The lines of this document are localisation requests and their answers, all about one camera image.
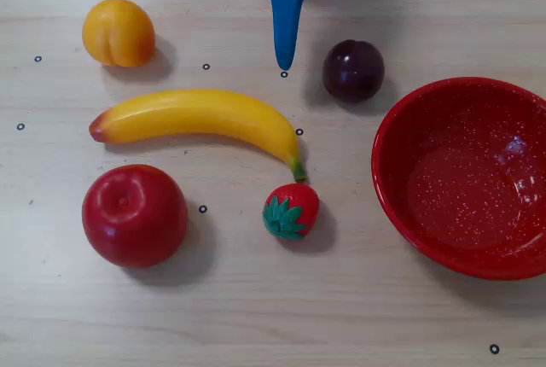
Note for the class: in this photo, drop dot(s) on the blue pivoting gripper finger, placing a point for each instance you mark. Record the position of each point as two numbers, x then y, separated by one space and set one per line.
286 30

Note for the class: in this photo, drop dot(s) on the yellow toy banana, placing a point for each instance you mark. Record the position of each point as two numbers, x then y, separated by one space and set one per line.
192 113

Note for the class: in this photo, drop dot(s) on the red speckled bowl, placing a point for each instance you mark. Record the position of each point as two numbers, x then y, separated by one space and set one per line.
460 188

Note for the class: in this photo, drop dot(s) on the dark purple toy plum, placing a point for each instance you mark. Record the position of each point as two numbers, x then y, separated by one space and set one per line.
353 70

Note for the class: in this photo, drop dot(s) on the yellow orange toy peach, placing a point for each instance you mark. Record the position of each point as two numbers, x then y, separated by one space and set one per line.
117 32

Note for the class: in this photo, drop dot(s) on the red toy strawberry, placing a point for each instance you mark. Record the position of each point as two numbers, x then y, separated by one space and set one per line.
294 209

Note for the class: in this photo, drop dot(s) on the red toy apple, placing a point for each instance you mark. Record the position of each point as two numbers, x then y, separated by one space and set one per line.
134 217

